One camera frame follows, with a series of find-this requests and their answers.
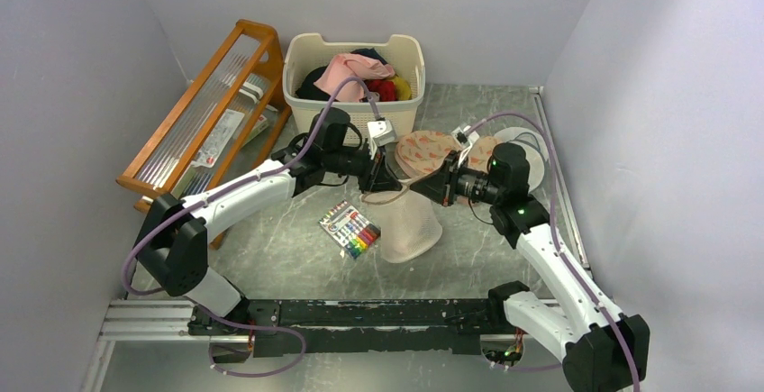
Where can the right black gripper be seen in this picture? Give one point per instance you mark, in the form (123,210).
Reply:
(441,184)

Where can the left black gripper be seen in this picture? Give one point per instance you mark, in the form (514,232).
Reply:
(377,176)

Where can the beige mesh laundry bag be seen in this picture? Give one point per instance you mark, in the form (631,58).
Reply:
(407,222)

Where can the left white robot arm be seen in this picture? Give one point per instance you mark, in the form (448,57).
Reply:
(173,242)

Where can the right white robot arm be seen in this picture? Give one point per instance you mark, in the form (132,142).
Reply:
(598,346)

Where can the floral pink laundry bag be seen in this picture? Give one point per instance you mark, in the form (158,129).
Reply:
(421,152)

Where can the white mesh laundry bag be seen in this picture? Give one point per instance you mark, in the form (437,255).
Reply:
(535,150)

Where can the marker pen pack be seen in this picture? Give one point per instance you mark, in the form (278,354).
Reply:
(350,229)

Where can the red garment in basket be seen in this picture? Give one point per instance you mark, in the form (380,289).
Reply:
(384,89)

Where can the yellow garment in basket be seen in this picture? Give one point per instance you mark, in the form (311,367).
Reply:
(402,88)

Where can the dark navy garment in basket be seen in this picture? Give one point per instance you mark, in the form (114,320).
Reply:
(309,91)

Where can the orange wooden shelf rack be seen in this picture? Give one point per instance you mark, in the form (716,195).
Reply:
(163,164)

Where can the papers on shelf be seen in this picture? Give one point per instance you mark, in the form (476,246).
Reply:
(233,119)

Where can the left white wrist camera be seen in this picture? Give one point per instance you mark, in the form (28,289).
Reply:
(380,133)

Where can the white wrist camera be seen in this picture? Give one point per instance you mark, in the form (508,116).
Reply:
(380,133)
(466,137)

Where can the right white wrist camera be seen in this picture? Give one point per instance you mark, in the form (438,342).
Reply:
(466,137)

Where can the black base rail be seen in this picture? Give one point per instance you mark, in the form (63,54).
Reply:
(290,326)

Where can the aluminium frame rail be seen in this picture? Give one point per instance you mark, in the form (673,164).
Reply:
(135,321)

